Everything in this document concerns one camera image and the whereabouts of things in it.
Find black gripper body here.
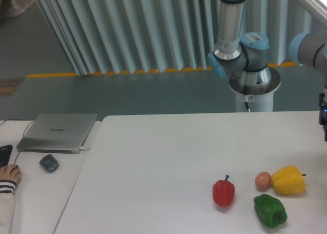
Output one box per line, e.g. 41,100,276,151
318,88,326,126

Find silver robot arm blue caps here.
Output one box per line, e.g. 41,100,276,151
207,0,326,142

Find forearm in white sleeve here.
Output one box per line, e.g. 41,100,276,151
1,180,16,233

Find person's hand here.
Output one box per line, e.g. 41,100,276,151
0,164,21,185

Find yellow bell pepper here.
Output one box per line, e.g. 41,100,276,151
271,165,306,195

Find brown egg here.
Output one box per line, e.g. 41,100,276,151
255,172,271,189

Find green bell pepper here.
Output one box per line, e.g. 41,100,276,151
253,194,288,228

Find red bell pepper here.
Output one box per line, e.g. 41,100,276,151
213,175,235,207

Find white folding screen partition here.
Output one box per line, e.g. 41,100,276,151
35,0,314,75

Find silver closed laptop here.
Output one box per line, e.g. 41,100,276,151
16,113,97,154

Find dark grey computer mouse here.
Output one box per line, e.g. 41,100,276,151
39,154,59,173

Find black keyboard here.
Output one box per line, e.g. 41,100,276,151
0,145,13,167

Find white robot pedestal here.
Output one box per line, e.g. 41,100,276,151
229,66,281,112

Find black mouse cable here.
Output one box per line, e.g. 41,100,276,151
0,119,35,166

